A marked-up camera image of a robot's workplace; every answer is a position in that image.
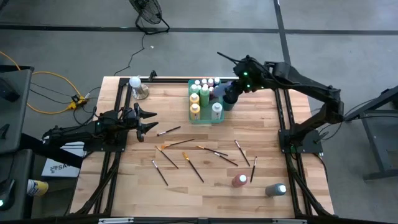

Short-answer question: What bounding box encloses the black diagonal bar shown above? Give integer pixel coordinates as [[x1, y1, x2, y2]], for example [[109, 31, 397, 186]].
[[19, 133, 85, 169]]

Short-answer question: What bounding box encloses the grey side table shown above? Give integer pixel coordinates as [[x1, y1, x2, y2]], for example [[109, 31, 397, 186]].
[[0, 64, 35, 156]]

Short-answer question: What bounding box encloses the large blue paint bottle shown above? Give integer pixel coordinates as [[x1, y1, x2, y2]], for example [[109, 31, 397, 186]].
[[213, 81, 233, 98]]

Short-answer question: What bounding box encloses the large dark green paint bottle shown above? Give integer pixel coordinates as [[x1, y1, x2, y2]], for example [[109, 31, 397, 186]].
[[264, 183, 287, 198]]

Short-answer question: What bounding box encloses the black aluminium rig frame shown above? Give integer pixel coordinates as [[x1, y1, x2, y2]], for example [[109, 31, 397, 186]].
[[70, 76, 335, 224]]

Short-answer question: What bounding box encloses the silver bracket plate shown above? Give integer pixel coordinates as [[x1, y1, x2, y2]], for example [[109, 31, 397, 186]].
[[98, 217, 134, 224], [272, 218, 308, 224]]

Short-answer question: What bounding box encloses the yellow and white can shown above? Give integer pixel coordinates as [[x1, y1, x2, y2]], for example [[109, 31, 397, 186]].
[[26, 179, 50, 197]]

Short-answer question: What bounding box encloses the teal translucent plastic bin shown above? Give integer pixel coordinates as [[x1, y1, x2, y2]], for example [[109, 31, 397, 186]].
[[188, 78, 225, 125]]

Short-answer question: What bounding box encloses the black fan cable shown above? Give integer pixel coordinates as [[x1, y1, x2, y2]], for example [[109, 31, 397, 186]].
[[113, 32, 147, 77]]

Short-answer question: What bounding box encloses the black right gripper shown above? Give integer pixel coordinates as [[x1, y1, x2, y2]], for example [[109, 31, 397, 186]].
[[224, 55, 266, 105]]

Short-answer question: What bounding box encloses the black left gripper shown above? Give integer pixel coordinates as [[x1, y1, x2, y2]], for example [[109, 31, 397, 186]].
[[122, 103, 159, 142]]

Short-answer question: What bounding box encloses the black computer mouse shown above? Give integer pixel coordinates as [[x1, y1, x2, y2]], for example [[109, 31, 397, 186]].
[[0, 179, 16, 212]]

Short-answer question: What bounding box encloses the yellow extension cord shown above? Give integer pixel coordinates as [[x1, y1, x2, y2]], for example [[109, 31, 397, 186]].
[[0, 51, 85, 115]]

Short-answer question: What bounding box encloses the dark green plastic cup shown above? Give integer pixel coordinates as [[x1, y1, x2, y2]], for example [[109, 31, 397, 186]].
[[222, 100, 237, 112]]

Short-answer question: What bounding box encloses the black floor fan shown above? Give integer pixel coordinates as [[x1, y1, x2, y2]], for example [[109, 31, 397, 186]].
[[128, 0, 171, 35]]

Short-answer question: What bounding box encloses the dark grey desk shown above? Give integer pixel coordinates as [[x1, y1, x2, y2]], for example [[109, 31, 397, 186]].
[[0, 148, 34, 222]]

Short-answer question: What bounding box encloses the white paper sheet with logo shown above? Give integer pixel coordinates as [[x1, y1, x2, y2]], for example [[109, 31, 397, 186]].
[[40, 141, 86, 179]]

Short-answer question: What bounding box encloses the black desk frame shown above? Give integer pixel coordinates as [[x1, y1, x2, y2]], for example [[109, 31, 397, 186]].
[[341, 85, 398, 182]]

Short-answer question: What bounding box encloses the large red paint bottle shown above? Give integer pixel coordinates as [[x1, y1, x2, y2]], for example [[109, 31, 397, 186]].
[[231, 173, 249, 189]]

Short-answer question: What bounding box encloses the yellow power splitter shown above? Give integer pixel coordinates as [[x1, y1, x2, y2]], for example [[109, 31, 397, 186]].
[[68, 95, 88, 110]]

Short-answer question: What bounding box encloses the large white paint bottle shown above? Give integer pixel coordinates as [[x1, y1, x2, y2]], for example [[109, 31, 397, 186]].
[[211, 101, 224, 121]]

